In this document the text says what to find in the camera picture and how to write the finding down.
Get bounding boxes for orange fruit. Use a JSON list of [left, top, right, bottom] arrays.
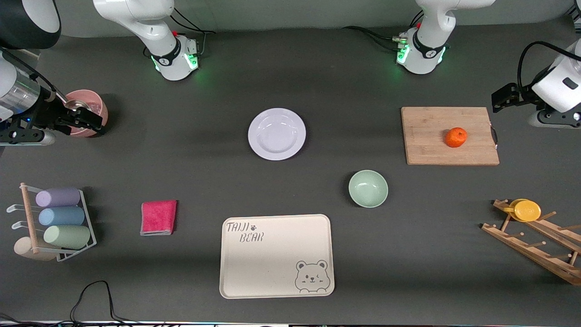
[[445, 127, 468, 149]]

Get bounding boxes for white round plate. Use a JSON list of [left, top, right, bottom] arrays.
[[248, 108, 307, 161]]

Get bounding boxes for pink bowl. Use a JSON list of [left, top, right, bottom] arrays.
[[65, 89, 109, 138]]

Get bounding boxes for metal scoop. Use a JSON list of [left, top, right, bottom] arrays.
[[64, 93, 94, 112]]

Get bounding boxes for purple cup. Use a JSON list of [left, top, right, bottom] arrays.
[[35, 188, 81, 208]]

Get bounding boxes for wooden cutting board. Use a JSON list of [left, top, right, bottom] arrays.
[[401, 107, 500, 166]]

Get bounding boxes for blue cup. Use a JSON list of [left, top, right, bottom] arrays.
[[38, 207, 86, 227]]

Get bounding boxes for yellow cup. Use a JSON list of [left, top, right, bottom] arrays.
[[508, 199, 542, 223]]

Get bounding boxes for green cup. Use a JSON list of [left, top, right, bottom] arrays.
[[43, 225, 91, 250]]

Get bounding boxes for pink folded cloth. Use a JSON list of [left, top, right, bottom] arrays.
[[140, 200, 178, 236]]

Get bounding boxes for beige cup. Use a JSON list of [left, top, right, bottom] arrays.
[[14, 237, 57, 262]]

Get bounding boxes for wooden peg drying rack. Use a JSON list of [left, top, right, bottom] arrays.
[[481, 199, 581, 286]]

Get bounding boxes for pale green bowl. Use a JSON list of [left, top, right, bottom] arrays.
[[348, 170, 389, 208]]

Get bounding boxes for cream bear print tray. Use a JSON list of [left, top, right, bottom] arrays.
[[219, 214, 335, 299]]

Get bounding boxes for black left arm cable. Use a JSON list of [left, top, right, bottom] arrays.
[[517, 41, 581, 101]]

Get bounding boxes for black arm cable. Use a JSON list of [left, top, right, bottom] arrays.
[[0, 48, 59, 98], [517, 41, 581, 101]]

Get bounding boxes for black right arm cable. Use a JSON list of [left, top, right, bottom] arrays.
[[0, 48, 59, 98]]

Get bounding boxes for white wire cup rack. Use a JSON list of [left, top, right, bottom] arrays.
[[6, 183, 97, 263]]

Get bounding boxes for black right arm base cables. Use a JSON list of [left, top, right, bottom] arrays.
[[170, 7, 216, 57]]

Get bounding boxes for black arm base cables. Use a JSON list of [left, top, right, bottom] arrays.
[[170, 7, 216, 57], [343, 11, 425, 53]]

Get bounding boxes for black left arm base cables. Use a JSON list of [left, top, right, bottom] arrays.
[[343, 11, 425, 53]]

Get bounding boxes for black table cable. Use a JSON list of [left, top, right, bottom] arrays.
[[70, 281, 132, 325]]

